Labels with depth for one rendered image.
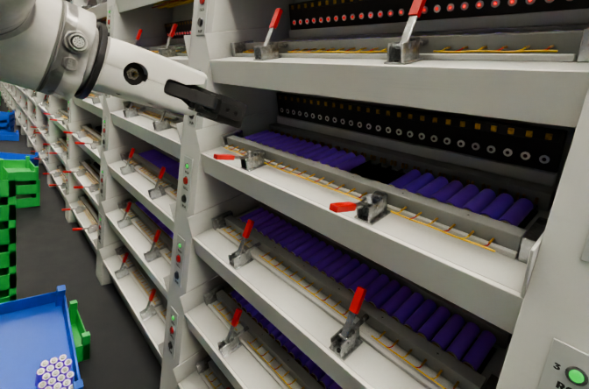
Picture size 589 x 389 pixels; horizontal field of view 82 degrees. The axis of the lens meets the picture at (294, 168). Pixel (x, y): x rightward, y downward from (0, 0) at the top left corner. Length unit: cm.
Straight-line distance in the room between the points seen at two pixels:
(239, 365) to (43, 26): 64
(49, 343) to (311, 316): 85
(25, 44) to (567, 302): 47
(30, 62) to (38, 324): 101
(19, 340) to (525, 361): 116
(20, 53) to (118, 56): 7
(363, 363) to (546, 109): 37
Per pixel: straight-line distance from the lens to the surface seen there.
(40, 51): 34
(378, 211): 44
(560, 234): 35
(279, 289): 62
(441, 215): 43
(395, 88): 42
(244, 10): 79
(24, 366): 122
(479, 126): 53
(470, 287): 39
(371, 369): 52
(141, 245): 120
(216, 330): 84
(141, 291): 133
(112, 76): 35
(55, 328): 127
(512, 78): 37
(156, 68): 36
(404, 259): 42
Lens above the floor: 82
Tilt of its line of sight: 11 degrees down
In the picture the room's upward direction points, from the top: 9 degrees clockwise
